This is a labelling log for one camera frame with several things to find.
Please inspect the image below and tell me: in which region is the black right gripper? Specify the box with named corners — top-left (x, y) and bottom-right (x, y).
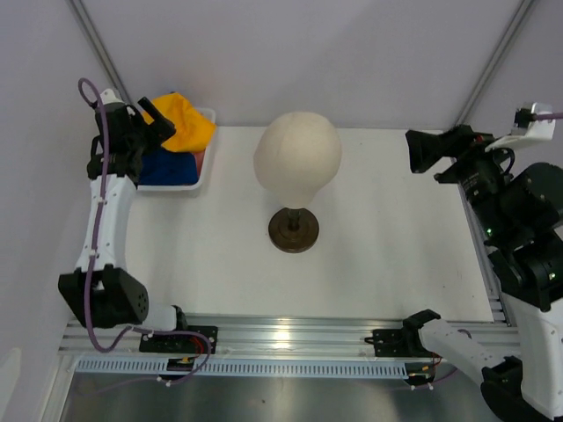
top-left (402, 122), bottom-right (520, 238)

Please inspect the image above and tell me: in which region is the yellow bucket hat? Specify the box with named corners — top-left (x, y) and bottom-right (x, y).
top-left (151, 92), bottom-right (216, 153)

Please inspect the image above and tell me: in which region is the dark blue bucket hat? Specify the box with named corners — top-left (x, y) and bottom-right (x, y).
top-left (139, 148), bottom-right (199, 186)

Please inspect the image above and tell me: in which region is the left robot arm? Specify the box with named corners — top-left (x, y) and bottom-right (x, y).
top-left (58, 89), bottom-right (190, 353)

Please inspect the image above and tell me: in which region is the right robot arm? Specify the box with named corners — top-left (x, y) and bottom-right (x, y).
top-left (400, 125), bottom-right (562, 421)

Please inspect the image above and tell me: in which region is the pink hat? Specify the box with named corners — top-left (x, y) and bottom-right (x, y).
top-left (193, 150), bottom-right (206, 178)

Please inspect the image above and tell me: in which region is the white plastic basket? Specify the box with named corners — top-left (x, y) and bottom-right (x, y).
top-left (138, 107), bottom-right (217, 196)

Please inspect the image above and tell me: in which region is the beige mannequin head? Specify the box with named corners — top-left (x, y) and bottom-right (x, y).
top-left (253, 112), bottom-right (342, 209)

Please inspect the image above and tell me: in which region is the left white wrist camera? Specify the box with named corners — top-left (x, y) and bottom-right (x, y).
top-left (97, 88), bottom-right (127, 118)

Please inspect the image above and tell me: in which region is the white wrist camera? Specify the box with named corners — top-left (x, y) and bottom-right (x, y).
top-left (97, 88), bottom-right (127, 118)
top-left (485, 102), bottom-right (556, 152)

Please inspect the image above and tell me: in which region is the aluminium frame post left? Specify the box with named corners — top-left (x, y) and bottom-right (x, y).
top-left (65, 0), bottom-right (132, 103)

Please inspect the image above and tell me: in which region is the aluminium frame post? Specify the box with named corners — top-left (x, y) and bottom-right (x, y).
top-left (452, 0), bottom-right (540, 126)
top-left (65, 0), bottom-right (132, 103)

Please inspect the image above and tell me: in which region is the aluminium side rail right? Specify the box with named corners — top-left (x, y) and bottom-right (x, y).
top-left (458, 187), bottom-right (513, 327)

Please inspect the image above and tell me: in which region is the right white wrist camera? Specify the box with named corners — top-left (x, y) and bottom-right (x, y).
top-left (485, 102), bottom-right (556, 152)

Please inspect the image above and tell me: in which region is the aluminium frame post right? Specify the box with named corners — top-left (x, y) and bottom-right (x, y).
top-left (452, 0), bottom-right (540, 126)

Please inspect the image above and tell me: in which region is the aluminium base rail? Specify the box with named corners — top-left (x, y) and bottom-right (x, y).
top-left (57, 312), bottom-right (523, 358)

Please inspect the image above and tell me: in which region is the white slotted cable duct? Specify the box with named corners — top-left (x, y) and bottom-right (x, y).
top-left (76, 356), bottom-right (408, 380)

